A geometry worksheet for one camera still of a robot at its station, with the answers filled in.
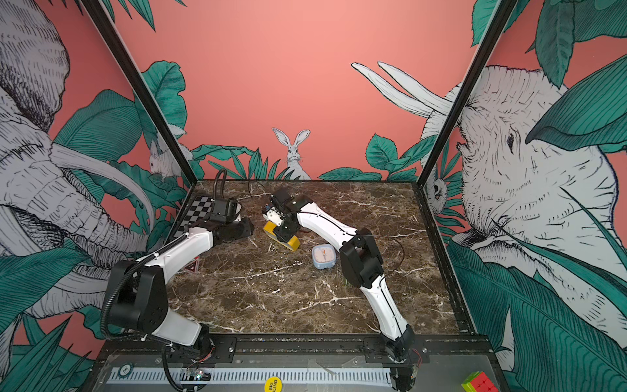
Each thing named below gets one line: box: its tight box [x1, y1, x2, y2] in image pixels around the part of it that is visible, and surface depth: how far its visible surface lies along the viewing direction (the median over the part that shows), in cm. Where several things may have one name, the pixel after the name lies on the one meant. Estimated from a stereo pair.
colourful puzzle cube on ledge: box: [461, 370, 500, 392], surface depth 67 cm
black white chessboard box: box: [173, 195, 214, 238], surface depth 106 cm
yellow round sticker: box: [264, 376, 284, 392], surface depth 70 cm
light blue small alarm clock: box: [311, 244, 337, 270], surface depth 94 cm
